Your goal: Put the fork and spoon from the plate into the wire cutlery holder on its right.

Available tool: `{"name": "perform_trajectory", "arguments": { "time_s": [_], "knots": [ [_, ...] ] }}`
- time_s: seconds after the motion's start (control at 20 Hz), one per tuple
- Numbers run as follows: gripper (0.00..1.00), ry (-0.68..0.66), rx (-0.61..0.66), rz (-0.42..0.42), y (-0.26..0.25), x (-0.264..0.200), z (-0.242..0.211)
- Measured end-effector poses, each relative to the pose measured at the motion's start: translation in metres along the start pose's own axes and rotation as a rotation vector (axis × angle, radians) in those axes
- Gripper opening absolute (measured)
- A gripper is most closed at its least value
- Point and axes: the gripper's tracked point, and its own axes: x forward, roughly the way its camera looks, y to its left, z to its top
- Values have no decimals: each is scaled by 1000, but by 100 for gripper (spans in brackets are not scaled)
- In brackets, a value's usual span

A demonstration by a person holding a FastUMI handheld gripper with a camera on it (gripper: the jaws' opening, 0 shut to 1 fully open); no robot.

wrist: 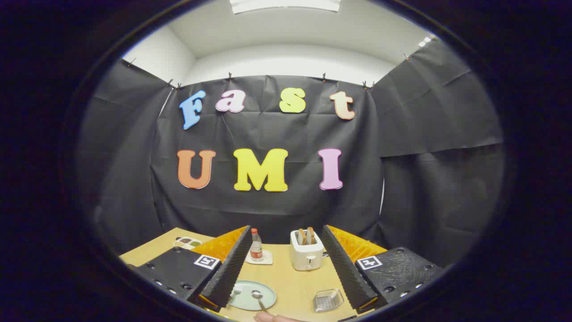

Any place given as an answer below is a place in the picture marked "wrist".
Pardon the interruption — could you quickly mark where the white square coaster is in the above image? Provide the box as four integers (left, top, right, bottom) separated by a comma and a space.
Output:
245, 250, 273, 265

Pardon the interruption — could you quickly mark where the clear plastic water bottle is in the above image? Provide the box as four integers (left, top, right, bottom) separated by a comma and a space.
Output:
249, 228, 263, 262

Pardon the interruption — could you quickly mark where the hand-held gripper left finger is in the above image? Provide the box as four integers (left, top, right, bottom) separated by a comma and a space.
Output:
132, 225, 253, 313

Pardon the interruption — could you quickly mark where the wooden handled metal spoon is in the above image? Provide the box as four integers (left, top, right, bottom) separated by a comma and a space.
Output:
251, 290, 269, 313

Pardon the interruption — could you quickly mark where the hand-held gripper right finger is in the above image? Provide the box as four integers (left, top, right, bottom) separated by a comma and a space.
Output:
322, 225, 445, 314

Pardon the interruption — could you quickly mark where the metal cutlery rack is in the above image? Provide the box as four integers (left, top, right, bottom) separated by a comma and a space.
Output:
313, 288, 345, 313

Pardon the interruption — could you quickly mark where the white toaster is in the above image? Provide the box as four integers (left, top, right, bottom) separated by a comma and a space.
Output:
290, 229, 324, 271

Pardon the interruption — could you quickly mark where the light green plate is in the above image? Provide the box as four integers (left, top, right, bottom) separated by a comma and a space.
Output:
228, 280, 277, 311

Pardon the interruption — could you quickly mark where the white divided sauce dish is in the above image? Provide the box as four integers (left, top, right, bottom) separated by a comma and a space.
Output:
173, 236, 202, 250

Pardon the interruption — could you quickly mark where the ceiling light panel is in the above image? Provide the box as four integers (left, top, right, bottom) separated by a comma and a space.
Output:
229, 0, 342, 14

